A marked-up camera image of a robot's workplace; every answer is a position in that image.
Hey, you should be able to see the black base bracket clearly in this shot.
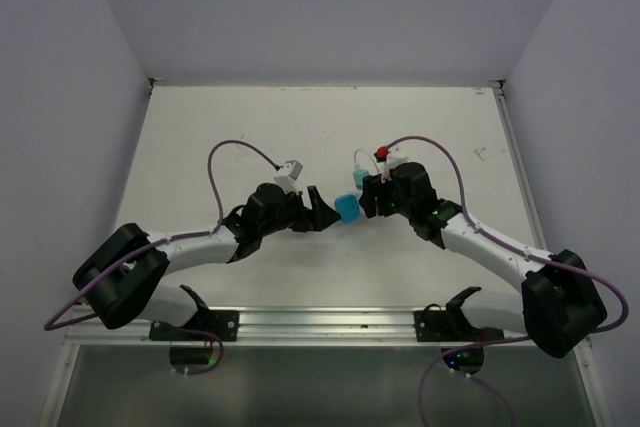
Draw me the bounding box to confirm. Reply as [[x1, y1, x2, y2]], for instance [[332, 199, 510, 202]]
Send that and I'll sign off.
[[149, 309, 240, 342], [413, 304, 504, 343]]

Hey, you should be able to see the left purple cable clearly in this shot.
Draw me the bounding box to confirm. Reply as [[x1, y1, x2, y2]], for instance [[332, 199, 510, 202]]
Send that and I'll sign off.
[[43, 140, 281, 376]]

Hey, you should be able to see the teal USB charger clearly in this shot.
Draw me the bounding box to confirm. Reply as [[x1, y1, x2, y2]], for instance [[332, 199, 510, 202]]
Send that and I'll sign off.
[[352, 169, 370, 190]]

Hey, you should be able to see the purple cable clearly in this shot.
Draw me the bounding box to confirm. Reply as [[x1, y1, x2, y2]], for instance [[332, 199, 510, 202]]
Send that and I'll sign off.
[[387, 134, 630, 427], [43, 140, 281, 376]]

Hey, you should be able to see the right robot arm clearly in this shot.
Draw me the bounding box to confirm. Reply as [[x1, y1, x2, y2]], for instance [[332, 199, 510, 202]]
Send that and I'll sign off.
[[359, 162, 607, 358]]

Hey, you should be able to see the blue plug adapter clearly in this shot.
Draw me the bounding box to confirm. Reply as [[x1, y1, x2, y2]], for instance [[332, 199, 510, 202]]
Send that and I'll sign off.
[[334, 193, 361, 224]]

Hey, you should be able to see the aluminium mounting rail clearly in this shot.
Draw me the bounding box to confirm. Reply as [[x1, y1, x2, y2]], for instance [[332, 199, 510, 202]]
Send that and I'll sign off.
[[64, 307, 524, 347]]

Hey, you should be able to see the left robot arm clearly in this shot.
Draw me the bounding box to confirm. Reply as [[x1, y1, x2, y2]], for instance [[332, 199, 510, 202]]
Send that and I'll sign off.
[[72, 183, 340, 340]]

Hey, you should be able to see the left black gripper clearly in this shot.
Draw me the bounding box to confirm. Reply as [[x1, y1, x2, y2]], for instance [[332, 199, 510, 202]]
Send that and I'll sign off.
[[259, 185, 340, 237]]

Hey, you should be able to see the left black base bracket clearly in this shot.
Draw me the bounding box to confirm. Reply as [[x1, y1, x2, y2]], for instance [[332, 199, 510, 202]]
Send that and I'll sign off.
[[149, 309, 240, 342]]

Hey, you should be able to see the right black base bracket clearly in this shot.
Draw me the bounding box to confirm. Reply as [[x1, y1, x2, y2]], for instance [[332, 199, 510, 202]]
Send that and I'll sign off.
[[413, 304, 504, 343]]

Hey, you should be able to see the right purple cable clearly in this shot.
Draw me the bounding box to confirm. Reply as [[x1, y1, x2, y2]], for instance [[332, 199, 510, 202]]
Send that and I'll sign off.
[[387, 134, 630, 427]]

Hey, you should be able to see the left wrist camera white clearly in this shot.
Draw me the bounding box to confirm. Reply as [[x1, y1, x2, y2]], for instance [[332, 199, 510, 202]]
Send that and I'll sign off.
[[274, 160, 303, 194]]

